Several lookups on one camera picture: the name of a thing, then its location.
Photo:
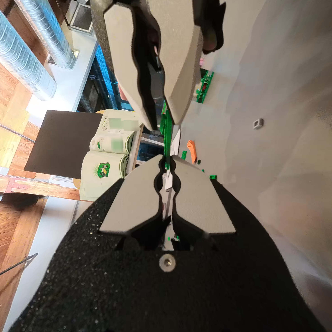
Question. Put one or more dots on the black flat panel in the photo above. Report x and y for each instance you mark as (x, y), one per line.
(62, 145)

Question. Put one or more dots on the green lego baseplate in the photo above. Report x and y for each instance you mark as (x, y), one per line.
(168, 145)

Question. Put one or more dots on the open instruction booklet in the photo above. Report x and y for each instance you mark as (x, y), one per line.
(90, 181)

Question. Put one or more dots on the person's right hand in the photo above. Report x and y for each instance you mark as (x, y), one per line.
(123, 94)

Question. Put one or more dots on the white book stand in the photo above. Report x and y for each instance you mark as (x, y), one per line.
(176, 141)

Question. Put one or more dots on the small green lego model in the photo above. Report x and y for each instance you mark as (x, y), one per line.
(205, 87)

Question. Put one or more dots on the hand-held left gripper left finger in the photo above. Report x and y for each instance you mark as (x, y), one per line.
(129, 205)

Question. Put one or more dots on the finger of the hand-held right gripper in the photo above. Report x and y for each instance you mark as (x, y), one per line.
(120, 51)
(179, 51)

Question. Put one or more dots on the wooden pillar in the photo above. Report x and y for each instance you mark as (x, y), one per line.
(39, 188)

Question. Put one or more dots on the white wall vent grille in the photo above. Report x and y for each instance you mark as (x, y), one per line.
(63, 178)

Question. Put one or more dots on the silver ventilation duct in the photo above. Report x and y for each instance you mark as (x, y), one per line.
(49, 31)
(23, 64)

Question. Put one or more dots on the small white square frame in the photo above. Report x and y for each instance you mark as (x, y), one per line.
(258, 123)

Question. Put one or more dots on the black metal rod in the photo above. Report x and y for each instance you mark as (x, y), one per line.
(18, 264)

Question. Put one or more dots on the pile of small lego pieces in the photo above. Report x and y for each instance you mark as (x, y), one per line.
(212, 177)

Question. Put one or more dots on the orange brick separator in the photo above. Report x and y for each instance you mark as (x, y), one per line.
(192, 151)

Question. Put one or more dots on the white ceiling vent grille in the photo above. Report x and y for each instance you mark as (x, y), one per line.
(83, 18)

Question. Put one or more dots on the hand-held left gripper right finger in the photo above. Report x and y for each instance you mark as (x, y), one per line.
(202, 207)

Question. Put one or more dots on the large blue-lit window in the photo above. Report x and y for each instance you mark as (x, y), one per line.
(103, 85)

